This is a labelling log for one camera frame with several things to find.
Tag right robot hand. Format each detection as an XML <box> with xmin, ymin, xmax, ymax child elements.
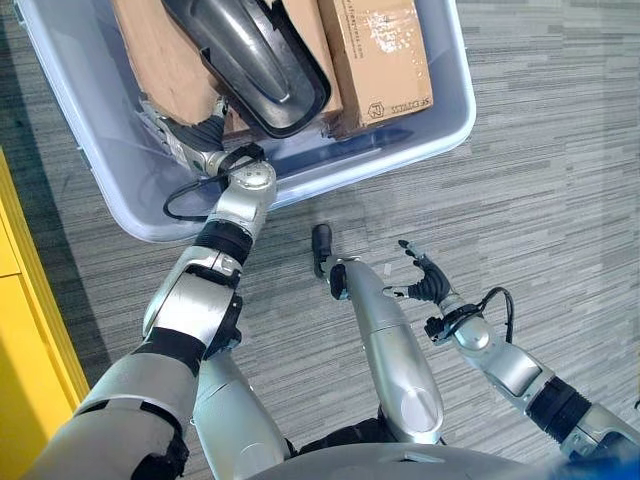
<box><xmin>383</xmin><ymin>239</ymin><xmax>453</xmax><ymax>305</ymax></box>

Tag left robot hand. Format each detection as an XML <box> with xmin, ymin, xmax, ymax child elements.
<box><xmin>138</xmin><ymin>94</ymin><xmax>232</xmax><ymax>178</ymax></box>

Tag black sole-shaped part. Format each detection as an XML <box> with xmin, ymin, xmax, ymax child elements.
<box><xmin>160</xmin><ymin>0</ymin><xmax>333</xmax><ymax>140</ymax></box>

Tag translucent plastic storage box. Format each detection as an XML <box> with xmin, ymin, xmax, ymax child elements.
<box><xmin>13</xmin><ymin>0</ymin><xmax>478</xmax><ymax>245</ymax></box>

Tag brown printed cardboard box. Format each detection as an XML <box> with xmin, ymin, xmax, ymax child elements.
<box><xmin>316</xmin><ymin>0</ymin><xmax>435</xmax><ymax>132</ymax></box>

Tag yellow metal shelf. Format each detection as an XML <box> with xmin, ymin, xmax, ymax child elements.
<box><xmin>0</xmin><ymin>148</ymin><xmax>91</xmax><ymax>480</ymax></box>

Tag silver right robot leg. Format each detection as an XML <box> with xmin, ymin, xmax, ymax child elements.
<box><xmin>328</xmin><ymin>256</ymin><xmax>445</xmax><ymax>445</ymax></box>

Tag silver robot leg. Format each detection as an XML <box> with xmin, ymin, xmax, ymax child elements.
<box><xmin>328</xmin><ymin>256</ymin><xmax>445</xmax><ymax>445</ymax></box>
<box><xmin>192</xmin><ymin>344</ymin><xmax>292</xmax><ymax>480</ymax></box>

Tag large brown cardboard sheet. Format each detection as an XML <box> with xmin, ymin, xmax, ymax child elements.
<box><xmin>110</xmin><ymin>0</ymin><xmax>345</xmax><ymax>136</ymax></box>

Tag dark right robot foot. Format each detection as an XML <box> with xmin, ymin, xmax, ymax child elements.
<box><xmin>311</xmin><ymin>223</ymin><xmax>334</xmax><ymax>279</ymax></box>

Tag grey robot torso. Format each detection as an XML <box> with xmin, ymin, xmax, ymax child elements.
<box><xmin>244</xmin><ymin>442</ymin><xmax>566</xmax><ymax>480</ymax></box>

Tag silver left robot leg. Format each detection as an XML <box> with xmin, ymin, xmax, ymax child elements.
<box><xmin>192</xmin><ymin>344</ymin><xmax>292</xmax><ymax>480</ymax></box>

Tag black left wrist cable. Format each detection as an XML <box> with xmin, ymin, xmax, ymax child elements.
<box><xmin>162</xmin><ymin>174</ymin><xmax>226</xmax><ymax>222</ymax></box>

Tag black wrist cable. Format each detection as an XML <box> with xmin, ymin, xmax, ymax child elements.
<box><xmin>162</xmin><ymin>174</ymin><xmax>226</xmax><ymax>222</ymax></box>
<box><xmin>478</xmin><ymin>286</ymin><xmax>516</xmax><ymax>344</ymax></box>

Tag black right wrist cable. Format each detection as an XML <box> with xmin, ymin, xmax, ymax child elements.
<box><xmin>478</xmin><ymin>286</ymin><xmax>516</xmax><ymax>344</ymax></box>

